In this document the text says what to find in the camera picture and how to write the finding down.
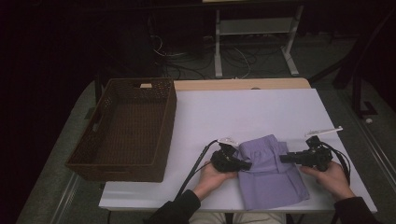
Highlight person's right hand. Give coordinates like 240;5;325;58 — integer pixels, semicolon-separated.
299;161;356;203

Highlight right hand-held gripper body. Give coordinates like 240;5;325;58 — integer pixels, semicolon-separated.
300;125;344;172

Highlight purple shorts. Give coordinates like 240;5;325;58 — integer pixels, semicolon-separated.
236;133;311;212

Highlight white metal desk frame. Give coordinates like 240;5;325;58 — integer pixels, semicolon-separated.
214;4;304;78

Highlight person's right leg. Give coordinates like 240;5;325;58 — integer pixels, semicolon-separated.
233;212;288;224

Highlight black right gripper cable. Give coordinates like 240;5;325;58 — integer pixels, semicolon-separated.
321;141;352;187

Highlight metal floor rail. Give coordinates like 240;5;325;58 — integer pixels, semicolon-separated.
50;172;81;224
348;102;396;190

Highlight black metal stand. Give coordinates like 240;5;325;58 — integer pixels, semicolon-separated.
350;69;379;119

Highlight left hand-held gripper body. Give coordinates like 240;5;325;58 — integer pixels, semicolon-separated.
210;137;241;173

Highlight white board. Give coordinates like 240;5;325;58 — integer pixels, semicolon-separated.
98;88;378;215

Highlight tangle of floor cables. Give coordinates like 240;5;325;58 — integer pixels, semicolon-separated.
150;34;260;80

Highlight person's left leg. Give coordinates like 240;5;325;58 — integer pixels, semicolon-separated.
189;212;228;224

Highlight person's left hand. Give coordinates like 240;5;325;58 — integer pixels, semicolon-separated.
192;161;239;202

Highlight brown woven basket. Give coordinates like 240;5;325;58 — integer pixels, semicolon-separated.
64;77;177;184

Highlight person's leg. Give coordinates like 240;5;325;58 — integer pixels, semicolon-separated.
233;212;288;224
189;212;228;224

